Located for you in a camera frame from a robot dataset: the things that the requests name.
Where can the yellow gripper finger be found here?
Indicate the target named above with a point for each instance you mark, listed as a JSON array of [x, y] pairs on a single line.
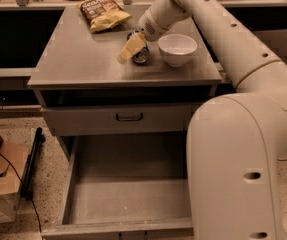
[[135, 43]]

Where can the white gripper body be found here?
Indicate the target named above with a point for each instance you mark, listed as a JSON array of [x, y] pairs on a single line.
[[147, 24]]

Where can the blue pepsi can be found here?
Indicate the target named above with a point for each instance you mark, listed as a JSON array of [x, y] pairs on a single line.
[[143, 55]]

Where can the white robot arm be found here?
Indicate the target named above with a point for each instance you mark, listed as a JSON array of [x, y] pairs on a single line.
[[233, 141]]

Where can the grey drawer cabinet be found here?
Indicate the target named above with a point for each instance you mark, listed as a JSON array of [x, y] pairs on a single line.
[[80, 69]]

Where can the grey upper drawer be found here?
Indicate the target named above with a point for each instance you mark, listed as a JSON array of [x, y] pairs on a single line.
[[76, 121]]

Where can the open grey bottom drawer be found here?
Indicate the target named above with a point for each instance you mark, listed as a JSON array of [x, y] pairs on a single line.
[[125, 187]]

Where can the white bowl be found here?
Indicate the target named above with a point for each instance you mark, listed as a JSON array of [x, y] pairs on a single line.
[[177, 49]]

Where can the chip bag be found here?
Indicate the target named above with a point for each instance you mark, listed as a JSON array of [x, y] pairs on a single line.
[[102, 15]]

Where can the black stand leg left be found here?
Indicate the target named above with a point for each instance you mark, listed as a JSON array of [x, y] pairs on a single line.
[[26, 190]]

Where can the cardboard box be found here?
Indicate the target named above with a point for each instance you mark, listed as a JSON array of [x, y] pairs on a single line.
[[13, 159]]

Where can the black drawer handle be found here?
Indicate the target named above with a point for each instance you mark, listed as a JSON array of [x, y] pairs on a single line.
[[129, 118]]

